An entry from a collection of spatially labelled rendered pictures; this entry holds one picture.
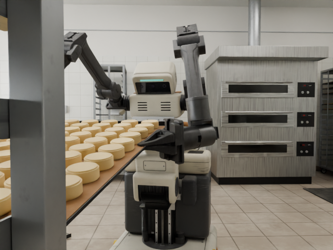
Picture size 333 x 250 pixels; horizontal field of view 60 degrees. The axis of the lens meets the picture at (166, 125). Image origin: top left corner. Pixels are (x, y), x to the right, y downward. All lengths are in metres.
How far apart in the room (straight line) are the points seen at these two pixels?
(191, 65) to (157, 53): 4.41
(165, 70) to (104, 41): 4.06
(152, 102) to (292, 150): 3.43
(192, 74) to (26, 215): 0.74
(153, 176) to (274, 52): 3.25
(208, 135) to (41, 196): 0.53
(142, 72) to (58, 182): 1.26
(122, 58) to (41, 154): 5.15
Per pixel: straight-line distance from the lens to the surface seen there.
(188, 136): 0.67
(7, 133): 0.25
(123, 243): 1.89
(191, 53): 0.98
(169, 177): 1.49
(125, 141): 0.60
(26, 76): 0.24
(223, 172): 4.42
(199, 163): 1.75
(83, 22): 5.63
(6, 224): 0.26
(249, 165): 4.51
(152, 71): 1.47
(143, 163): 1.55
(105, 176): 0.47
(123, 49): 5.39
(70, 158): 0.52
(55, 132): 0.24
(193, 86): 0.88
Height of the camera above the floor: 1.05
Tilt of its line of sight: 2 degrees down
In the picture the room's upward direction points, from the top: straight up
